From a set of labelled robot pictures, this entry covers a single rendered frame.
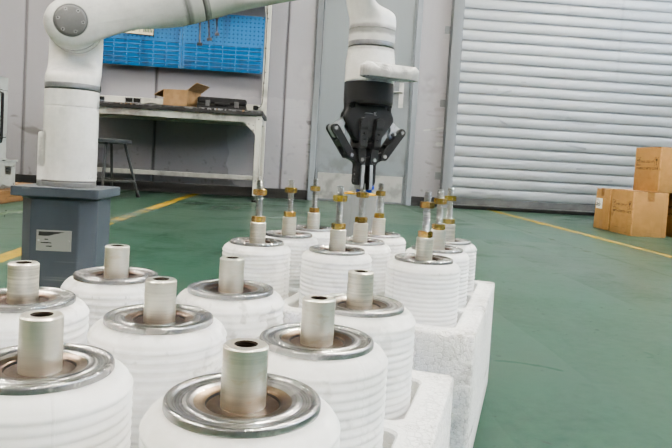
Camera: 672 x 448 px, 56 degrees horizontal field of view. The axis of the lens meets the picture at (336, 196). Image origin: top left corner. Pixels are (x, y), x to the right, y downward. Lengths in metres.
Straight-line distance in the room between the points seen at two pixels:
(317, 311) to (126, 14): 0.87
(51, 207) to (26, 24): 5.57
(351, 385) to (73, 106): 0.89
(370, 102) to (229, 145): 5.22
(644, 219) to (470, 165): 2.11
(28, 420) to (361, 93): 0.70
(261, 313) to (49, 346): 0.22
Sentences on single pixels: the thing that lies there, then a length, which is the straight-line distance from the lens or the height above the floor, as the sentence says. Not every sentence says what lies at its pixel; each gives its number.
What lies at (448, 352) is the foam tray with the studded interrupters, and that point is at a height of 0.16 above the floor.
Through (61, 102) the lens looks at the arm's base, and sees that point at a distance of 1.20.
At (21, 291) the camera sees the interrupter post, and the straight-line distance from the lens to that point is 0.53.
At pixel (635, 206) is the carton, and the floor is 0.20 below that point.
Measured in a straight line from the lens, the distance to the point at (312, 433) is 0.30.
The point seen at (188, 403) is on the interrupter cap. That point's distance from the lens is 0.32.
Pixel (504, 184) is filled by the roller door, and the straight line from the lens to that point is 6.36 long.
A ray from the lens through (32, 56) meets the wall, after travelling 6.64.
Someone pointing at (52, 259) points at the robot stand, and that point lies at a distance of 1.20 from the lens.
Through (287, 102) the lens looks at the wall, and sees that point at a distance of 6.12.
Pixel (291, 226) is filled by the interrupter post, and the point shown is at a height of 0.27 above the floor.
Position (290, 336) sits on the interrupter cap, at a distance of 0.44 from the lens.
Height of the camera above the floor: 0.37
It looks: 3 degrees down
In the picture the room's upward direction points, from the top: 3 degrees clockwise
